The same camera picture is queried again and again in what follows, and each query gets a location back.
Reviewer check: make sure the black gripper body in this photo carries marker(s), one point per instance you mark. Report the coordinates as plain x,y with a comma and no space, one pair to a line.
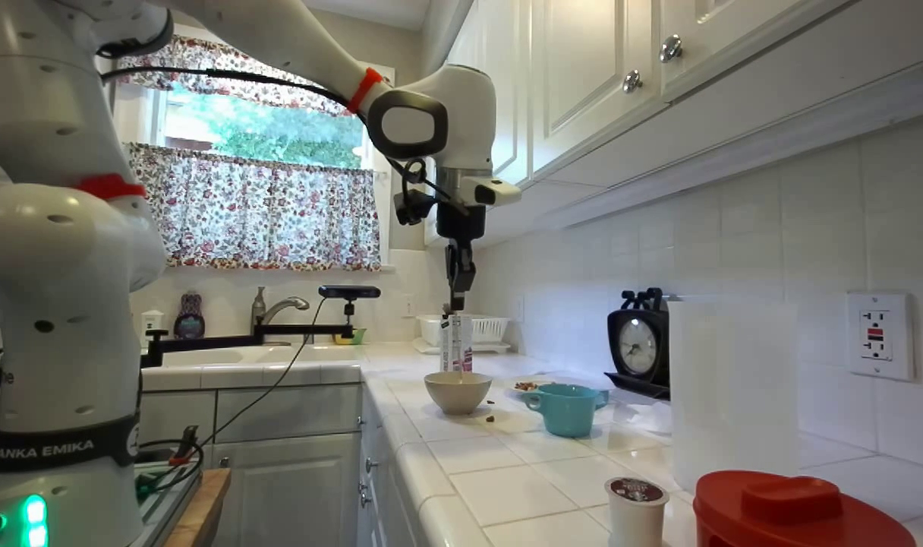
462,233

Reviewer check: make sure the clear drinking straw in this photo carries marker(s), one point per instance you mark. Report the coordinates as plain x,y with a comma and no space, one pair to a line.
460,337

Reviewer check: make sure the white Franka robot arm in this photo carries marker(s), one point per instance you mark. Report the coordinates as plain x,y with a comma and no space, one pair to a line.
69,294

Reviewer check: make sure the beige ceramic bowl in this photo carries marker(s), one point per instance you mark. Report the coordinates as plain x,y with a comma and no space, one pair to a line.
457,393

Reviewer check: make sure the granulated sugar box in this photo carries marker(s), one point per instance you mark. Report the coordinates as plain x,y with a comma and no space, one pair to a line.
468,352

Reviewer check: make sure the white plate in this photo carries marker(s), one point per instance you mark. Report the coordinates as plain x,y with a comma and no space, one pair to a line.
522,383

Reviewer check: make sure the chrome kitchen faucet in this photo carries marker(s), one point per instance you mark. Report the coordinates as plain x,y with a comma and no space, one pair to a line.
259,309

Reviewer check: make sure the floral cafe curtain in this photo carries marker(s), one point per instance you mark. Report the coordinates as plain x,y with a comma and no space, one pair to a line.
250,209

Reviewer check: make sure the white kitchen sink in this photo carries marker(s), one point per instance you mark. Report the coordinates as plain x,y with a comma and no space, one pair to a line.
238,356

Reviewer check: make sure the silver cabinet knob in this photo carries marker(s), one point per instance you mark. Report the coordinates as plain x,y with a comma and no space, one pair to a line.
671,46
631,80

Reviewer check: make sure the white upper cabinets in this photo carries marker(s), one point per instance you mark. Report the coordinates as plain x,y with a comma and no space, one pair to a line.
601,42

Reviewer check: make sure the white cabinets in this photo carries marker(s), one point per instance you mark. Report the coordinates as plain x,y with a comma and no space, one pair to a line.
601,42
289,476

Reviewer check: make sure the white lower cabinets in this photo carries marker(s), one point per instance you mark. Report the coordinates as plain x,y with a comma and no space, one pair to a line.
289,476

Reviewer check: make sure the kitchen window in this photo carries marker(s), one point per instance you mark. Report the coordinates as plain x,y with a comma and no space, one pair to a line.
238,125

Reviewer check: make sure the small white pod cup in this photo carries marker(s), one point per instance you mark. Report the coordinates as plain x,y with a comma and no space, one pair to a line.
636,518

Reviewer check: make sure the floral curtain valance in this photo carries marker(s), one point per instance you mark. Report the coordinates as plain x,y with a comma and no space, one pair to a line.
208,57

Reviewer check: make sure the wooden table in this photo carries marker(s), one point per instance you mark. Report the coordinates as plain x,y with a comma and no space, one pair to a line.
200,512

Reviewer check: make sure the red lidded container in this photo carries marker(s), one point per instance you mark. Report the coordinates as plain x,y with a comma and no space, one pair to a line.
783,512

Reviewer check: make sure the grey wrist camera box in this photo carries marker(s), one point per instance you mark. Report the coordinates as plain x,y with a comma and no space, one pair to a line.
496,194

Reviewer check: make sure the black stereo camera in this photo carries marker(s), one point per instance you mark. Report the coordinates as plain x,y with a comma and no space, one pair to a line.
347,294

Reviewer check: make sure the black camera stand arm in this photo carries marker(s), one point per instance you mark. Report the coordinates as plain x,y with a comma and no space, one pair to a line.
238,337

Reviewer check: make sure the white wall outlet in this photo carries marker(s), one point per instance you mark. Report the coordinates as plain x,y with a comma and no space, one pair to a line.
877,334

